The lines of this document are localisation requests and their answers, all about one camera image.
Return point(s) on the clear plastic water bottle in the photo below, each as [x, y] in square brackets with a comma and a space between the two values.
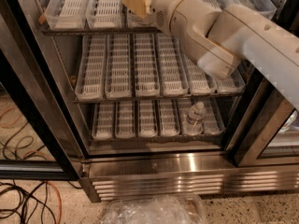
[195, 118]

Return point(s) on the top shelf tray three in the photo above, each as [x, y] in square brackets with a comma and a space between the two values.
[133, 21]

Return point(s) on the shelf tray one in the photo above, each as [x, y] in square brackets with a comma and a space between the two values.
[103, 122]
[91, 74]
[66, 14]

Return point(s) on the clear plastic bag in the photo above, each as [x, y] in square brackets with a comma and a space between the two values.
[161, 209]

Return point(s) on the middle shelf tray one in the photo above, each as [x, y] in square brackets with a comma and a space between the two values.
[91, 74]

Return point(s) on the bottom shelf tray six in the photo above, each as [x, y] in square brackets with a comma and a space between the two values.
[212, 123]

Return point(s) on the bottom shelf tray five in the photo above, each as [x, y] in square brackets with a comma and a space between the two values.
[183, 108]

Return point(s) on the top shelf tray two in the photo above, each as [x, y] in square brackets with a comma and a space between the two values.
[104, 14]

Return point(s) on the bottom shelf tray three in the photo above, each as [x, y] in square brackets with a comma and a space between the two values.
[147, 125]

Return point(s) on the middle shelf tray five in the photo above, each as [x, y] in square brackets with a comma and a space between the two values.
[199, 81]

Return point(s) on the shelf tray two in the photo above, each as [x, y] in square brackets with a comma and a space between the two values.
[118, 80]
[125, 120]
[104, 14]

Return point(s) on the middle shelf tray four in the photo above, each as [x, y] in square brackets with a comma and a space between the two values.
[173, 78]

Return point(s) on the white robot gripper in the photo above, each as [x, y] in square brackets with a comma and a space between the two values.
[163, 6]

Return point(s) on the shelf tray four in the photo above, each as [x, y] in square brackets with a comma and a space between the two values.
[168, 118]
[173, 78]

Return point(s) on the middle shelf tray three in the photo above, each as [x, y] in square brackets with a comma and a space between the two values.
[146, 74]

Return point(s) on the middle shelf tray two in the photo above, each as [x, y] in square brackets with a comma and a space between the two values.
[118, 80]

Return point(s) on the bottom shelf tray one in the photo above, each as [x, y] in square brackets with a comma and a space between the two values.
[103, 122]

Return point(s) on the glass fridge door left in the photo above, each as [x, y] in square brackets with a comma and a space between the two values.
[34, 73]

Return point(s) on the bottom shelf tray four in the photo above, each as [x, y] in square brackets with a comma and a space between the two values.
[168, 118]

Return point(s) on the stainless steel fridge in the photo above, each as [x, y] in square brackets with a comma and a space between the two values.
[119, 168]

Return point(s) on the top shelf tray one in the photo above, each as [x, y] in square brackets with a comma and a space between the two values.
[66, 14]

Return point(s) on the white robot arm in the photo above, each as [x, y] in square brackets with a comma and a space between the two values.
[218, 40]

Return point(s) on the bottom shelf tray two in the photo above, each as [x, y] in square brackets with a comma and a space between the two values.
[125, 120]

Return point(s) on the shelf tray three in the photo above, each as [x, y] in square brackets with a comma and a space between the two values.
[146, 74]
[133, 21]
[147, 125]

